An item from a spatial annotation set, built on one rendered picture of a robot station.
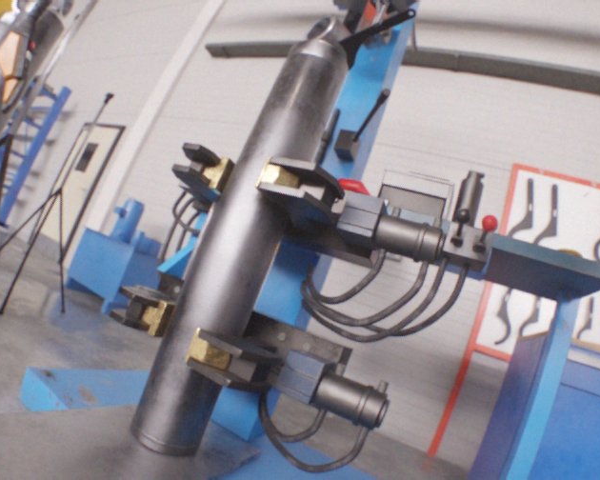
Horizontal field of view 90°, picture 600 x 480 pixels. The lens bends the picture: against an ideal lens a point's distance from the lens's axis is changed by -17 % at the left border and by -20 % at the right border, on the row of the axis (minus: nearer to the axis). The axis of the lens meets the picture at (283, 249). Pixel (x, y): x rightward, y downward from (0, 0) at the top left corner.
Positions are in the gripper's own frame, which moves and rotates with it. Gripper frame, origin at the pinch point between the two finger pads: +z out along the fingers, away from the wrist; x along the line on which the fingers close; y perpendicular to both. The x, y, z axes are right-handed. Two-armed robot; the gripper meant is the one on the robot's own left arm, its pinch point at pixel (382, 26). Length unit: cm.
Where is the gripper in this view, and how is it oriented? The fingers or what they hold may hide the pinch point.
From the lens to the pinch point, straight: 119.8
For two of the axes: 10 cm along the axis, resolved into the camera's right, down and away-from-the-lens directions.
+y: 5.6, 0.9, -8.2
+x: 7.4, 3.8, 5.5
